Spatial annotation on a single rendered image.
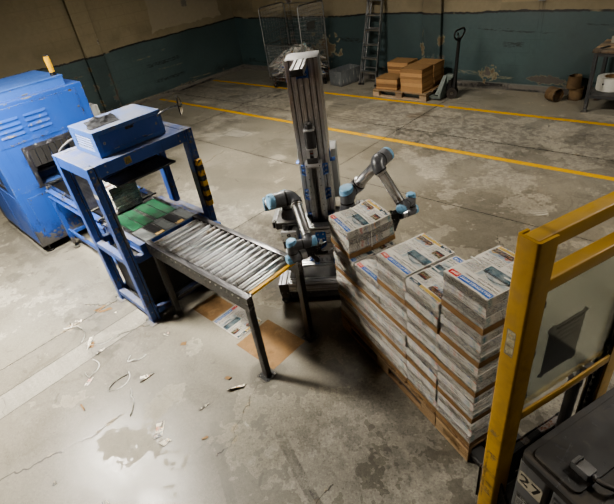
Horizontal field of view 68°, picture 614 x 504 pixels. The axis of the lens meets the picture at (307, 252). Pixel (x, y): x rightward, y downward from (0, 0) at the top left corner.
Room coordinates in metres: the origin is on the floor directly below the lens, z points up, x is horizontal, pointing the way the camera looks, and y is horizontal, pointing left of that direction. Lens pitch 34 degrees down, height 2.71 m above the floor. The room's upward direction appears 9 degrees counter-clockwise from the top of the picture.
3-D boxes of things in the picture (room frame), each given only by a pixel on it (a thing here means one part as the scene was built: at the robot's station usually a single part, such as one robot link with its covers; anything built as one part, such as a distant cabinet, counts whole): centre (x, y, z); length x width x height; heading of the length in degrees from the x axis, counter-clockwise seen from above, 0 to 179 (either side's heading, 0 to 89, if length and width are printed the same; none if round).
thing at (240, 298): (2.89, 0.89, 0.74); 1.34 x 0.05 x 0.12; 42
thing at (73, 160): (3.81, 1.38, 1.50); 0.94 x 0.68 x 0.10; 132
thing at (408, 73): (9.01, -2.52, 0.28); 1.20 x 0.83 x 0.57; 42
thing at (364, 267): (2.36, -0.59, 0.42); 1.17 x 0.39 x 0.83; 23
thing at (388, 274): (2.23, -0.65, 0.95); 0.38 x 0.29 x 0.23; 113
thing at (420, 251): (2.23, -0.66, 1.06); 0.37 x 0.29 x 0.01; 113
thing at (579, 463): (0.91, -1.02, 0.82); 0.18 x 0.14 x 0.08; 23
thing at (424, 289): (1.96, -0.76, 0.95); 0.38 x 0.29 x 0.23; 111
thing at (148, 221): (3.81, 1.39, 0.75); 0.70 x 0.65 x 0.10; 42
